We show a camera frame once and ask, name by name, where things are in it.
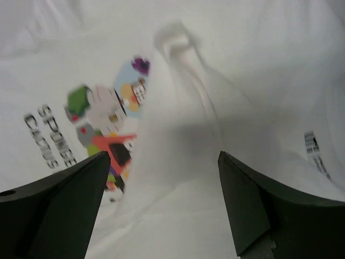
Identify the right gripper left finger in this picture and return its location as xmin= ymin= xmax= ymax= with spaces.
xmin=1 ymin=151 xmax=111 ymax=258

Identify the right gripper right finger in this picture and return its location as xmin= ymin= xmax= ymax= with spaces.
xmin=218 ymin=152 xmax=344 ymax=258

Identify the white printed t shirt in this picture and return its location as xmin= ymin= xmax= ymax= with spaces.
xmin=1 ymin=1 xmax=344 ymax=258

